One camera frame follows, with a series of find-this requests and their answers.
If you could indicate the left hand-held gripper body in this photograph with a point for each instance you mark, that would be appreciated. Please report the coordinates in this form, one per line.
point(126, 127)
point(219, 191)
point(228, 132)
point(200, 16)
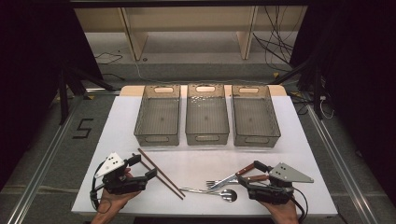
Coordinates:
point(110, 165)

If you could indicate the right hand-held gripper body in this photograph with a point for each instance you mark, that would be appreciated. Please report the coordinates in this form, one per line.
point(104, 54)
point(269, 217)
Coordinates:
point(289, 174)

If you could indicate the brown wooden chopstick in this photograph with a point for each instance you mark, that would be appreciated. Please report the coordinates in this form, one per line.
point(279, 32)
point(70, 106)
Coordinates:
point(162, 172)
point(169, 187)

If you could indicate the silver metal spoon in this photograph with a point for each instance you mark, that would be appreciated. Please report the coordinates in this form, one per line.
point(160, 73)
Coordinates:
point(229, 195)

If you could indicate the translucent grey plastic bin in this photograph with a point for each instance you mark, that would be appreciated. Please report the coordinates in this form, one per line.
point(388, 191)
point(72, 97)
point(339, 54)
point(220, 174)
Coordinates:
point(158, 118)
point(207, 118)
point(255, 119)

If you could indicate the person's left hand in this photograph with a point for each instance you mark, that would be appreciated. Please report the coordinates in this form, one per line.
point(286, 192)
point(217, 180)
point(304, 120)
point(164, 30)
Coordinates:
point(113, 203)

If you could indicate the person's right hand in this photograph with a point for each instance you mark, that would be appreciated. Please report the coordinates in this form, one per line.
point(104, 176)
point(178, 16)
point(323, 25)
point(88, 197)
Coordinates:
point(285, 213)

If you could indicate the white table sheet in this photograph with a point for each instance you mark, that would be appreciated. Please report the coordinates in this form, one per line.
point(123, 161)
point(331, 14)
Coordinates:
point(199, 165)

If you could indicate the black metal stand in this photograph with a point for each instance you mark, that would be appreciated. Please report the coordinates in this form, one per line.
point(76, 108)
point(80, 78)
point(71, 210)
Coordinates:
point(317, 93)
point(63, 102)

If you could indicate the black curtain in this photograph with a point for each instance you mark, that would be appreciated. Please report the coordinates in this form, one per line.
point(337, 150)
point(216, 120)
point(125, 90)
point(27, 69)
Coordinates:
point(25, 77)
point(367, 77)

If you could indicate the light wooden shelf unit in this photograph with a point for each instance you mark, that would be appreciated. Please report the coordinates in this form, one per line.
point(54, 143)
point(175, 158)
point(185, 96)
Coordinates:
point(134, 31)

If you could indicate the aluminium floor rail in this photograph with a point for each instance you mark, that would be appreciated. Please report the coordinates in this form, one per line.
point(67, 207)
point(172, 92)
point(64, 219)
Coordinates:
point(344, 171)
point(35, 183)

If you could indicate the short aluminium rail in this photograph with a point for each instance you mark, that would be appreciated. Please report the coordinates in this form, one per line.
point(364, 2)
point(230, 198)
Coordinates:
point(102, 91)

